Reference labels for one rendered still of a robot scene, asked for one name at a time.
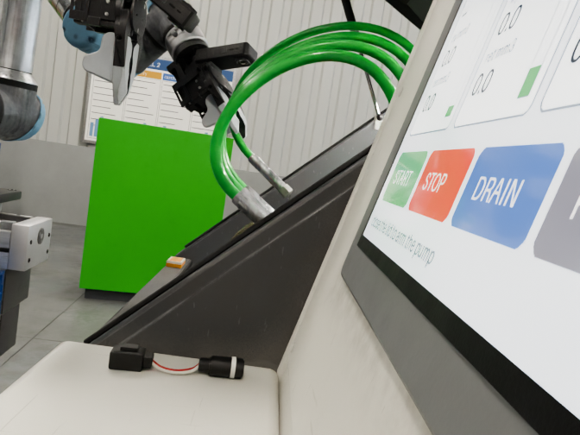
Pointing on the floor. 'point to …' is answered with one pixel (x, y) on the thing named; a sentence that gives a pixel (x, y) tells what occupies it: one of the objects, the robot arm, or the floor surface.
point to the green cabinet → (145, 204)
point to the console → (368, 343)
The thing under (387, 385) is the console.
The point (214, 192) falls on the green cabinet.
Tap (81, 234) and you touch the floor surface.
